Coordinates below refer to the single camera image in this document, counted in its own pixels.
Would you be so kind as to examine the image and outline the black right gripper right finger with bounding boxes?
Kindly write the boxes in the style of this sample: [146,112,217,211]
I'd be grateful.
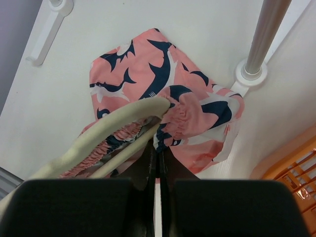
[158,150,310,237]

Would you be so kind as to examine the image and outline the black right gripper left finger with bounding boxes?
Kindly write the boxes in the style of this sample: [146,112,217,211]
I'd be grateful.
[0,143,156,237]

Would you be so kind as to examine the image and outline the pink shark print shorts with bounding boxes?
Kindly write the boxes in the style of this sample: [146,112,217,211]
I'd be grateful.
[61,28,244,178]

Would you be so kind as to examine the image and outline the wooden clothes hanger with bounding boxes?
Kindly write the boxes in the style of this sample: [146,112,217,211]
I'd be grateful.
[0,96,171,213]

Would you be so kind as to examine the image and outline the orange plastic basket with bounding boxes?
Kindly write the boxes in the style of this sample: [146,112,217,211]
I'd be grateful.
[249,125,316,237]

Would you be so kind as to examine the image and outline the metal clothes rack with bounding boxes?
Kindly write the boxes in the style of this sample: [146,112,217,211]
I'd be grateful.
[26,0,311,96]

